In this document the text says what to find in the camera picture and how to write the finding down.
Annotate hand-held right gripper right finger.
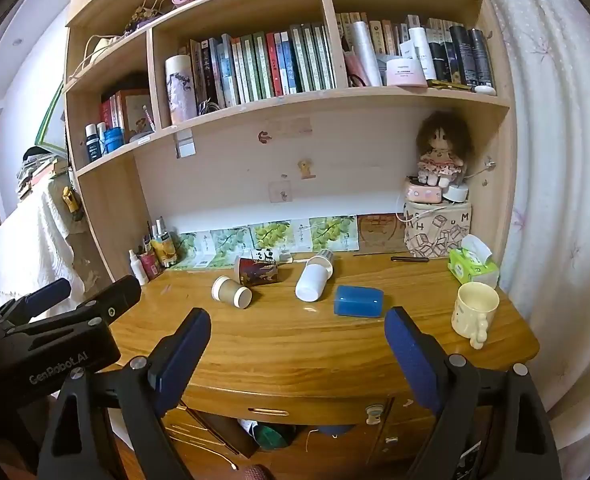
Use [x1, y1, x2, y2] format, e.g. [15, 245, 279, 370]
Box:
[384, 306, 563, 480]

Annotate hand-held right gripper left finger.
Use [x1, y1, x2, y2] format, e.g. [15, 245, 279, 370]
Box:
[37, 307, 213, 480]

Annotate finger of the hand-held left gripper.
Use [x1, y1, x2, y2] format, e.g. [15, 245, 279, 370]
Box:
[6, 275, 143, 346]
[0, 278, 72, 327]

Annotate blue plastic cup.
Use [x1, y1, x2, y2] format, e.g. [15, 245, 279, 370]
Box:
[334, 285, 385, 318]

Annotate brown paper cup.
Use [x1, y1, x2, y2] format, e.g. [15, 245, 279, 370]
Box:
[211, 275, 253, 309]

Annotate dark red printed paper cup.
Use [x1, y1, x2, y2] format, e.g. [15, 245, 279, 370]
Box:
[233, 255, 279, 287]

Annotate white plastic cup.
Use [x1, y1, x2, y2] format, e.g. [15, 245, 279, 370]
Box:
[295, 249, 336, 302]

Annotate small white bottle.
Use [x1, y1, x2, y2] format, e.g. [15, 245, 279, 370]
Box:
[128, 249, 148, 287]

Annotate white cloth cover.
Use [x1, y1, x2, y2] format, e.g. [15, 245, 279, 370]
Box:
[0, 179, 110, 308]

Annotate yellow bottle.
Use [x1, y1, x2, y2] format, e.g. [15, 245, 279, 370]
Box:
[151, 236, 178, 267]

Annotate cream ceramic mug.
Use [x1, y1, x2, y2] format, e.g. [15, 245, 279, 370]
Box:
[451, 281, 500, 350]

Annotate grape printed paper sheet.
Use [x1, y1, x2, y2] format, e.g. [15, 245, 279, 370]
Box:
[174, 230, 213, 268]
[307, 215, 360, 253]
[250, 220, 296, 253]
[207, 226, 256, 267]

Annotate yellow toy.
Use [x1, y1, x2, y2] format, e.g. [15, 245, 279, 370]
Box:
[62, 185, 84, 222]

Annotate wooden bookshelf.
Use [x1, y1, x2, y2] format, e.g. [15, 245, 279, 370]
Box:
[62, 0, 519, 288]

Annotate green tissue pack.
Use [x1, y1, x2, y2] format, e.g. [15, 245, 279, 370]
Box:
[447, 234, 500, 288]

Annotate wooden desk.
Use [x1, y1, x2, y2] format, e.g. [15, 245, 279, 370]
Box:
[106, 251, 540, 480]

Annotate green round object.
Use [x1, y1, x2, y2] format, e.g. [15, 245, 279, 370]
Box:
[251, 422, 296, 452]

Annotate pile of books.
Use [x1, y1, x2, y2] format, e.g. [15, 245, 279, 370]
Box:
[16, 146, 72, 202]

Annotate brown cardboard sheet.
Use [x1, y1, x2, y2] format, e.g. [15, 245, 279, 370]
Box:
[357, 213, 408, 255]

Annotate printed fabric storage box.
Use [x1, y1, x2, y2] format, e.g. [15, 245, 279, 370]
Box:
[404, 200, 474, 260]

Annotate dark bottle with white cap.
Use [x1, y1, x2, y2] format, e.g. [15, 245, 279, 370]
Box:
[84, 123, 102, 163]

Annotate blue jar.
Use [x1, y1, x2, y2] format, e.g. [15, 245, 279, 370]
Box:
[103, 127, 126, 154]

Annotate grey and white tag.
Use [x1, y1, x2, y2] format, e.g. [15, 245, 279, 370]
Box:
[173, 129, 196, 160]

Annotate pink spotted box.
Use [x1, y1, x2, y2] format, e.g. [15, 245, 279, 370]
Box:
[402, 177, 448, 206]

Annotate white round device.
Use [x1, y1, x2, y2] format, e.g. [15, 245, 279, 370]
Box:
[445, 183, 470, 206]

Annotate green framed picture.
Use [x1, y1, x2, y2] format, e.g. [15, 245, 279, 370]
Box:
[34, 79, 66, 155]

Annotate red boxed books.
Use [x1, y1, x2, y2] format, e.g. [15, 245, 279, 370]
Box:
[99, 89, 152, 144]

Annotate white floral tumbler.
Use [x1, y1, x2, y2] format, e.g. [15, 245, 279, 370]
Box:
[164, 53, 198, 126]

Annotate brown haired rag doll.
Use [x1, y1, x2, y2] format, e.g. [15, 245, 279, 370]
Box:
[415, 110, 476, 188]

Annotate beige woven bag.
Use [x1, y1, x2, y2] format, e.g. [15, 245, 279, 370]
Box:
[70, 34, 128, 81]

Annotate white floral curtain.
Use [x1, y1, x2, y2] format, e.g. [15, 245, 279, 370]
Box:
[467, 0, 590, 466]

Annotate row of green and blue books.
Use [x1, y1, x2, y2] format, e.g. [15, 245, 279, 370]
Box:
[189, 21, 338, 109]

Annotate purple patterned bag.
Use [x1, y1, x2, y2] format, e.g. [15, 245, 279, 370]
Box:
[124, 0, 164, 34]

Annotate pink cream jar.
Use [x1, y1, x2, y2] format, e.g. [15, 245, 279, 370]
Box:
[385, 57, 428, 88]

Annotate white tube bottle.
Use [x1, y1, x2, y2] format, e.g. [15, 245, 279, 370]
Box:
[407, 26, 438, 81]

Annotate black spray bottle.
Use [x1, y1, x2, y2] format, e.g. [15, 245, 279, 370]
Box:
[449, 25, 474, 84]
[468, 28, 494, 86]

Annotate clear plastic roll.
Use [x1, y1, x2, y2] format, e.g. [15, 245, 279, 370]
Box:
[350, 20, 384, 88]

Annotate row of brown spined books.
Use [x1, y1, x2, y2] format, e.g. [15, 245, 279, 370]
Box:
[335, 10, 496, 88]

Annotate clear wall hook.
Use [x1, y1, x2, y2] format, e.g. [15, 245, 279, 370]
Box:
[268, 179, 292, 204]

